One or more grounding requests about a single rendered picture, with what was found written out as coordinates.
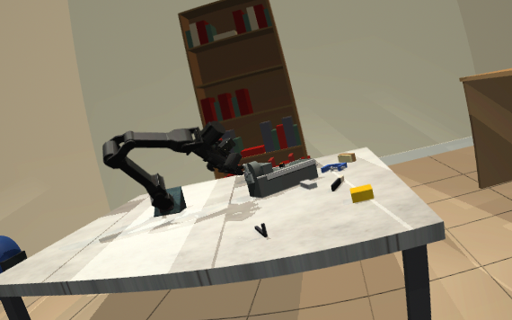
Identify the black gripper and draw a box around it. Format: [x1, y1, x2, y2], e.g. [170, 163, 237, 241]
[203, 146, 243, 175]

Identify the blue c-clamp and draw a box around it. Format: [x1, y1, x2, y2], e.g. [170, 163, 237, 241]
[321, 163, 348, 173]

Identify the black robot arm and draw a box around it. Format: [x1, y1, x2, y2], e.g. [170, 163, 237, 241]
[103, 120, 236, 213]

